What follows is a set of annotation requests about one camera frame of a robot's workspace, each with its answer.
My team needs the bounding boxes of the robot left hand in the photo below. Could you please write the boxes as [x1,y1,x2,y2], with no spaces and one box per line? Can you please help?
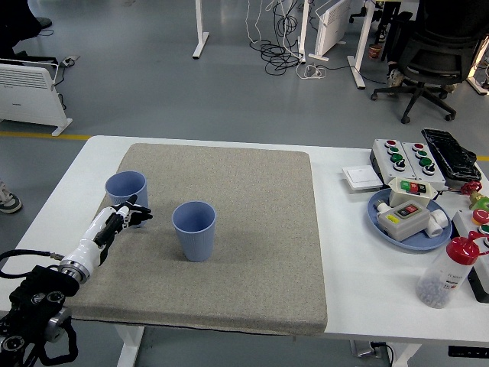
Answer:
[66,194,154,273]

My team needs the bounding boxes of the blue ribbed cup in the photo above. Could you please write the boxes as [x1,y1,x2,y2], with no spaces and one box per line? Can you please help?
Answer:
[172,201,217,263]
[104,171,149,229]

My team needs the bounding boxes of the person's shoe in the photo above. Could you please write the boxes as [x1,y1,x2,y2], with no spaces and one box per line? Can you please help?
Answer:
[386,68,406,89]
[0,180,23,214]

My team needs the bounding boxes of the white table leg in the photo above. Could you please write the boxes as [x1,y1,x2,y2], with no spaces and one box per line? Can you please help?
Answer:
[389,342,423,367]
[113,323,145,367]

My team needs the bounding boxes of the grey-brown mat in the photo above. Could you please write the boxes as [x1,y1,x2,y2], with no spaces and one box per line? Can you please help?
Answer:
[53,142,329,337]

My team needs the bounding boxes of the white panel heater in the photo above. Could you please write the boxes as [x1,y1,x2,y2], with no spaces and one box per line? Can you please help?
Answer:
[307,0,352,62]
[0,57,73,138]

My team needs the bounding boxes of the white desk leg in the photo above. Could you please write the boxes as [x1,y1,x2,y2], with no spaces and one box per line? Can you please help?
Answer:
[346,0,377,91]
[297,0,311,64]
[191,0,210,60]
[465,74,489,96]

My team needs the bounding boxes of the blue plate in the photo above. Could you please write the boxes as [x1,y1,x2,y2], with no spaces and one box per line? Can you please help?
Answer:
[367,188,453,252]

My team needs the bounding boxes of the grey under-table power box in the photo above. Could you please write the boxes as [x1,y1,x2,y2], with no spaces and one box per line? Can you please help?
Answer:
[349,339,394,360]

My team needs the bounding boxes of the white four-button control box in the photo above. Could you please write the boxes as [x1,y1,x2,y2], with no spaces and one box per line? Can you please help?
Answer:
[372,138,416,180]
[400,141,447,191]

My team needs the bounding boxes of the white pipe fitting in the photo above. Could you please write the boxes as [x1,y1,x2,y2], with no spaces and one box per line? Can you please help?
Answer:
[426,209,449,239]

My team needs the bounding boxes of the clear bottle red cap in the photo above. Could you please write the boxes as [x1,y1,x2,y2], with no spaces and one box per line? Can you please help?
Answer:
[415,230,483,310]

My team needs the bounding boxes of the black wrapped tray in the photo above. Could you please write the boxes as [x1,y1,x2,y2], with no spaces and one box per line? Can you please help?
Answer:
[421,128,483,181]

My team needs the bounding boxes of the white mushroom-button control box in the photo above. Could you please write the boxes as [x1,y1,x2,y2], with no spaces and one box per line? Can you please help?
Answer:
[452,208,489,276]

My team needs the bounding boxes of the black table control panel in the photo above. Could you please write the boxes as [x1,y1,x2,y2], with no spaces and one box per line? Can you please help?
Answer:
[447,346,489,357]

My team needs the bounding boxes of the black mesh office chair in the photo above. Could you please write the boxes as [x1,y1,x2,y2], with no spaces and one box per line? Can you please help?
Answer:
[369,0,486,125]

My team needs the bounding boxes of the black floor cables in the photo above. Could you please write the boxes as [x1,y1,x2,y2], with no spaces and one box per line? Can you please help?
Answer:
[250,0,306,76]

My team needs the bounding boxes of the white hanging cable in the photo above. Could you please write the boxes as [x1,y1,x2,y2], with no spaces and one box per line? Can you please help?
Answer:
[244,0,264,43]

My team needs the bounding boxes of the white wall switch plate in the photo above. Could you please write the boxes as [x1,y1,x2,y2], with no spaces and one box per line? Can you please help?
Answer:
[341,164,384,192]

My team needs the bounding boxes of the white green-red switch box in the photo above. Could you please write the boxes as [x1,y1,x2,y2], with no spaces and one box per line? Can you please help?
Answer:
[388,177,439,209]

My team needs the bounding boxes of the grey red-button switch box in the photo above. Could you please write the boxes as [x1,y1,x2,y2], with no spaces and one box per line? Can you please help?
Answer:
[377,201,432,242]

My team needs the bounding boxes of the red handle brass valve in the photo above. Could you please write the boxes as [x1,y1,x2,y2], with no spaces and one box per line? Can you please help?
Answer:
[460,181,488,209]

